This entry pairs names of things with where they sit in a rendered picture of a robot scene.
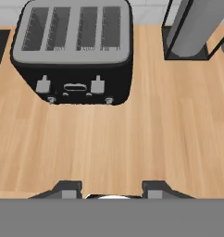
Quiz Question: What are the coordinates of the black and grey four-slot toaster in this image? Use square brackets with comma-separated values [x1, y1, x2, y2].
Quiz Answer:
[9, 0, 134, 106]

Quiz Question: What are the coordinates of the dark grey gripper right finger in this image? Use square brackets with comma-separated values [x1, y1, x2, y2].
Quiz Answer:
[141, 180, 196, 200]

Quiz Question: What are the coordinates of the grey roll on black stand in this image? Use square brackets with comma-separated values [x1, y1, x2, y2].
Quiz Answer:
[160, 0, 224, 62]

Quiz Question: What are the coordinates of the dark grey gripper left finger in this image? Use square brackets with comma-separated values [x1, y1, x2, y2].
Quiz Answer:
[28, 181, 83, 200]

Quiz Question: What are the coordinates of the white and black round thing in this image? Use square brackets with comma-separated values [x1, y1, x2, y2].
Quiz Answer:
[84, 193, 141, 200]

